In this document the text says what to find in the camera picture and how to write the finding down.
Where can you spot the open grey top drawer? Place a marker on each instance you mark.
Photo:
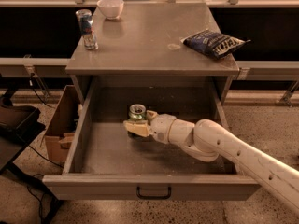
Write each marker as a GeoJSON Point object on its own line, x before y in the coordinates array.
{"type": "Point", "coordinates": [105, 163]}

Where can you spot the black drawer handle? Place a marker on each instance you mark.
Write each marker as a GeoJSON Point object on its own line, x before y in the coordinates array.
{"type": "Point", "coordinates": [153, 194]}

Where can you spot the green soda can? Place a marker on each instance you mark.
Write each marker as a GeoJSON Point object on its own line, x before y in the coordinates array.
{"type": "Point", "coordinates": [137, 112]}

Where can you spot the blue chip bag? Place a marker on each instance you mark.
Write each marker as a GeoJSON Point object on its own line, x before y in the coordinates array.
{"type": "Point", "coordinates": [214, 45]}

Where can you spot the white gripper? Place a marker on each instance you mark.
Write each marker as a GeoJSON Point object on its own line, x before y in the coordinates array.
{"type": "Point", "coordinates": [161, 127]}

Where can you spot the brown cardboard box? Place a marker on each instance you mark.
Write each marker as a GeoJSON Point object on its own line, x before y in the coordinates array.
{"type": "Point", "coordinates": [59, 134]}

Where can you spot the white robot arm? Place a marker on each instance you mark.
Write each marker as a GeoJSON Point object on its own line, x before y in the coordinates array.
{"type": "Point", "coordinates": [206, 140]}

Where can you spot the grey cabinet with top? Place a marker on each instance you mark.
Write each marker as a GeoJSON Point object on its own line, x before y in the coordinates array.
{"type": "Point", "coordinates": [146, 40]}

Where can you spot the blue silver energy drink can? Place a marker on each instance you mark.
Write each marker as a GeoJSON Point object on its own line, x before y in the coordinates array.
{"type": "Point", "coordinates": [85, 22]}

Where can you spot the white bowl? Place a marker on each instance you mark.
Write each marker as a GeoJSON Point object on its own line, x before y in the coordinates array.
{"type": "Point", "coordinates": [111, 9]}

